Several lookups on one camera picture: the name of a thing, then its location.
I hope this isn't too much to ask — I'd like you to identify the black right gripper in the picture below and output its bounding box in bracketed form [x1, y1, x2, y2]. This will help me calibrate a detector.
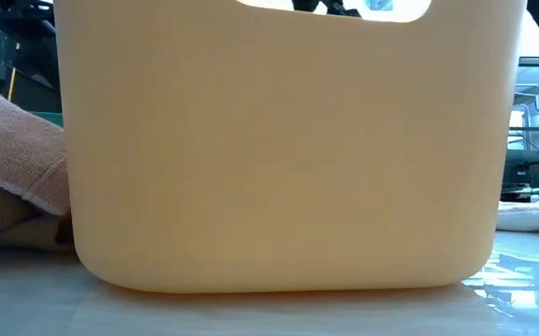
[291, 0, 362, 19]

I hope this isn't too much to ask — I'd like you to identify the light teal cloth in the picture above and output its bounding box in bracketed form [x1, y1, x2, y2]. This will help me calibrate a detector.
[364, 0, 395, 12]

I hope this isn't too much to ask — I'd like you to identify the white striped towel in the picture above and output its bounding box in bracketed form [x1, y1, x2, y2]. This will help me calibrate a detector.
[495, 198, 539, 233]

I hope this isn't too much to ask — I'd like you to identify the yellow plastic bin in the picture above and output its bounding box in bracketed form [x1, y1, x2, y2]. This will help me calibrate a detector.
[52, 0, 528, 295]

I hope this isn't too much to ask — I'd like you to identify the teal plastic bin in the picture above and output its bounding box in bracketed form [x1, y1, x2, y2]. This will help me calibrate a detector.
[29, 110, 64, 128]

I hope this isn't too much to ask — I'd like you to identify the black background machine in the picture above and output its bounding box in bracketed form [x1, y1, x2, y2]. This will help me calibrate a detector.
[502, 151, 539, 205]

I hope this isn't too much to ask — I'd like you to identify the pink-brown cloth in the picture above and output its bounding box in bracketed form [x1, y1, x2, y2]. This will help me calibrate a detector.
[0, 87, 75, 253]

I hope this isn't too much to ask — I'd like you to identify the yellow cable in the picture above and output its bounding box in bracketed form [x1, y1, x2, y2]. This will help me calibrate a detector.
[7, 67, 18, 102]

